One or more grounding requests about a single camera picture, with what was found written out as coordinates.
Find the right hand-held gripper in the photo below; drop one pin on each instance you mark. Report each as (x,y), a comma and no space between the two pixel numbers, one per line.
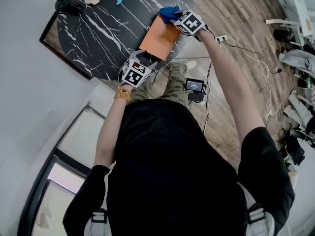
(190,23)

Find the white power strip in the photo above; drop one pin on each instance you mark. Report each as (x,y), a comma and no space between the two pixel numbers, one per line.
(221,38)

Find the person's white shoe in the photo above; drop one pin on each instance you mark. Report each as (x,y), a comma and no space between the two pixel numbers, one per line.
(190,64)

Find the blue cloth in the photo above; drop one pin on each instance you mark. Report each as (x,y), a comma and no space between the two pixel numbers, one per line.
(167,13)

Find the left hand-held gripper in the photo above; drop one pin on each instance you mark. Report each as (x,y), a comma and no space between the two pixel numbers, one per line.
(134,75)

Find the black framed window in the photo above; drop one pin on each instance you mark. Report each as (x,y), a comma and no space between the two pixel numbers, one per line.
(69,144)

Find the person's left forearm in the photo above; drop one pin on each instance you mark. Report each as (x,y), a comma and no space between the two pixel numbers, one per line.
(108,131)

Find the black waste bin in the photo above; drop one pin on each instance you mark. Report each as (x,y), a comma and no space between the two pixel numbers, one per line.
(281,36)

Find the white desk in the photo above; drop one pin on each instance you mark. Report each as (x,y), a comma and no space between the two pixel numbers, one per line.
(295,13)

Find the small black screen device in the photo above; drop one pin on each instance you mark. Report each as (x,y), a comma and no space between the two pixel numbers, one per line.
(194,85)

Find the black office chair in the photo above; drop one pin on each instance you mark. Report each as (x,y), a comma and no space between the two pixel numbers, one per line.
(294,149)

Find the person's camouflage trousers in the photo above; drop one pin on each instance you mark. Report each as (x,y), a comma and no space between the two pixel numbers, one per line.
(176,82)

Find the person's right forearm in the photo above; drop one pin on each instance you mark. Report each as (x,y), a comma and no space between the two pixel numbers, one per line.
(226,77)

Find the black battery pack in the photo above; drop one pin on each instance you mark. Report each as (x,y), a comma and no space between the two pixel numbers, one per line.
(196,97)

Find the person's black shirt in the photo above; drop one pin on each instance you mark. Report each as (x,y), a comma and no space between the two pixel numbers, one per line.
(172,168)

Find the orange box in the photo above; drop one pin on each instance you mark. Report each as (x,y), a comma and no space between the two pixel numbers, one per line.
(157,39)

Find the black bag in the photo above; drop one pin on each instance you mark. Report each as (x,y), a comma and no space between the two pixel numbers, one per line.
(67,4)

